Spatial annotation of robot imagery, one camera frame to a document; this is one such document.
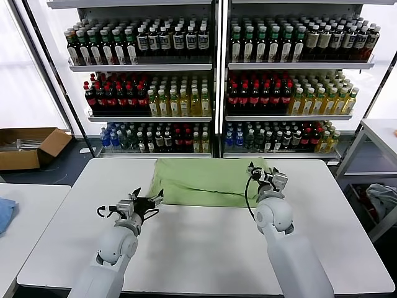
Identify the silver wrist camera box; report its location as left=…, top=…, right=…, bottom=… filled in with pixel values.
left=272, top=173, right=288, bottom=191
left=115, top=199, right=135, bottom=215

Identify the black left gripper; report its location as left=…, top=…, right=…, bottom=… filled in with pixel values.
left=128, top=187, right=164, bottom=224

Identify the light green polo shirt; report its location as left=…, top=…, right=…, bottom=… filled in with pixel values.
left=148, top=157, right=274, bottom=208

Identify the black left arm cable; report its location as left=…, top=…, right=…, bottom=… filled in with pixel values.
left=96, top=204, right=118, bottom=219

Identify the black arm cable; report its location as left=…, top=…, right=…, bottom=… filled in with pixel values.
left=96, top=204, right=118, bottom=219
left=244, top=166, right=264, bottom=222

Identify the black storage crate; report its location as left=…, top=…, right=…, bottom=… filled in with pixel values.
left=346, top=183, right=381, bottom=226

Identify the dark bottle blue white label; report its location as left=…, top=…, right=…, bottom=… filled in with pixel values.
left=353, top=27, right=369, bottom=61
left=172, top=27, right=185, bottom=58
left=148, top=27, right=161, bottom=58
left=330, top=26, right=345, bottom=61
left=341, top=26, right=357, bottom=61
left=136, top=27, right=149, bottom=58
left=159, top=27, right=172, bottom=58
left=185, top=26, right=198, bottom=58
left=197, top=26, right=210, bottom=58

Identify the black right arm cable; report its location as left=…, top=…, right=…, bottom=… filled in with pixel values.
left=244, top=166, right=264, bottom=222

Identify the blue folded cloth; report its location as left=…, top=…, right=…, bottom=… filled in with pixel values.
left=0, top=197, right=18, bottom=238

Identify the green cap dark tea bottle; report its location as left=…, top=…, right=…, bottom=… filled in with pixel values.
left=280, top=27, right=295, bottom=63
left=292, top=27, right=307, bottom=63
left=99, top=29, right=114, bottom=66
left=76, top=30, right=91, bottom=66
left=64, top=29, right=81, bottom=66
left=268, top=27, right=282, bottom=63
left=123, top=29, right=139, bottom=66
left=87, top=30, right=102, bottom=66
left=243, top=27, right=256, bottom=63
left=111, top=29, right=127, bottom=66
left=255, top=27, right=269, bottom=63
left=230, top=27, right=243, bottom=63

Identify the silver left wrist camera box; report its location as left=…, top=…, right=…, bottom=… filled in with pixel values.
left=115, top=199, right=135, bottom=215

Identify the red cap cola bottle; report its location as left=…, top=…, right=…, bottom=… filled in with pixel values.
left=105, top=85, right=118, bottom=115
left=269, top=83, right=283, bottom=114
left=136, top=85, right=149, bottom=115
left=116, top=85, right=129, bottom=115
left=238, top=83, right=250, bottom=114
left=259, top=83, right=272, bottom=114
left=84, top=83, right=97, bottom=115
left=309, top=127, right=322, bottom=152
left=182, top=129, right=194, bottom=153
left=227, top=83, right=239, bottom=114
left=280, top=83, right=294, bottom=114
left=172, top=129, right=184, bottom=153
left=94, top=84, right=108, bottom=115
left=248, top=83, right=261, bottom=114
left=300, top=127, right=311, bottom=152
left=126, top=85, right=140, bottom=115

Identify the grey crumpled cloth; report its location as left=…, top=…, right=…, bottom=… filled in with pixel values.
left=365, top=183, right=397, bottom=220

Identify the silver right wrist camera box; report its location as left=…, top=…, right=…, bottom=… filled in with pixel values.
left=272, top=173, right=288, bottom=191

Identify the black window frame post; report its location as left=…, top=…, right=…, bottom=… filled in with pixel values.
left=21, top=0, right=97, bottom=158
left=339, top=55, right=397, bottom=162

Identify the clear plastic packaging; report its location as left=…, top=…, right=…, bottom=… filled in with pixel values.
left=0, top=138, right=43, bottom=153

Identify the brown cardboard box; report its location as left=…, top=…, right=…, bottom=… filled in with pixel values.
left=0, top=127, right=73, bottom=172

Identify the grey metal shelf unit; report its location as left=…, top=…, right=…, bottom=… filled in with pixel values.
left=46, top=0, right=218, bottom=160
left=218, top=0, right=376, bottom=161

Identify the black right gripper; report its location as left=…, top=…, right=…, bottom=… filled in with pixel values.
left=259, top=167, right=279, bottom=184

